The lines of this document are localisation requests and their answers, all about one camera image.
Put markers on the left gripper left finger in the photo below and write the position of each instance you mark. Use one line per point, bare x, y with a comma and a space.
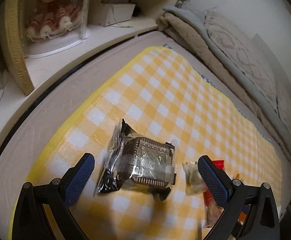
30, 220

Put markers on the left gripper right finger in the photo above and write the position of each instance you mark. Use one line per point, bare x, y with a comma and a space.
234, 196

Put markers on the red snack packet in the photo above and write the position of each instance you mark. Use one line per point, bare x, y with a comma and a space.
213, 211

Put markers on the small green white candy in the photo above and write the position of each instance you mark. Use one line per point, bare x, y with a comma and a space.
194, 182

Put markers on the black silver cake packet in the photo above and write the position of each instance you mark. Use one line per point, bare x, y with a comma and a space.
138, 163

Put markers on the orange cracker packet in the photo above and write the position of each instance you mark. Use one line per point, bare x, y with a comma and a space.
242, 215

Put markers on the yellow checkered mat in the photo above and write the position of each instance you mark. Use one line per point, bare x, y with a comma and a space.
161, 96

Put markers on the wooden bedside shelf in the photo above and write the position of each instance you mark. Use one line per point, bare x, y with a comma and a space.
29, 68

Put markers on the left beige pillow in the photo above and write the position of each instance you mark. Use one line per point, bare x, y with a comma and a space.
244, 60

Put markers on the grey blue folded duvet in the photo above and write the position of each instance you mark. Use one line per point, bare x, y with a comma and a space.
235, 75

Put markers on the doll in red dress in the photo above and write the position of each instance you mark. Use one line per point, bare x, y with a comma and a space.
51, 18

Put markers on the white box on shelf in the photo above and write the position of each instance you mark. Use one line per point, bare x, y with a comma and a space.
105, 14

